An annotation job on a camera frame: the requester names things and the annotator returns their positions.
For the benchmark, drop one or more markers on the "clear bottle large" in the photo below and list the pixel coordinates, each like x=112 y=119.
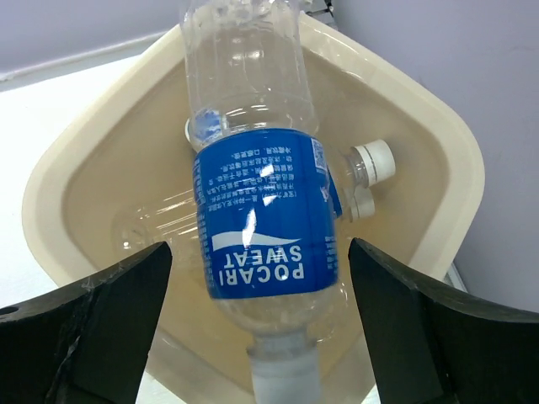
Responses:
x=245 y=69

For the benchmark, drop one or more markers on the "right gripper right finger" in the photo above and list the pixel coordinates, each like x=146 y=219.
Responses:
x=431 y=343

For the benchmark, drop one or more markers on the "beige plastic bin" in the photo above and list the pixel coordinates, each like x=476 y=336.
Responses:
x=128 y=148

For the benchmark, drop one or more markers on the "blue label bottle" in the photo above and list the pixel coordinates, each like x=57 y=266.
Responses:
x=171 y=219
x=266 y=230

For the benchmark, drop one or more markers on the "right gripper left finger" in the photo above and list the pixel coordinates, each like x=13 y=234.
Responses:
x=88 y=341

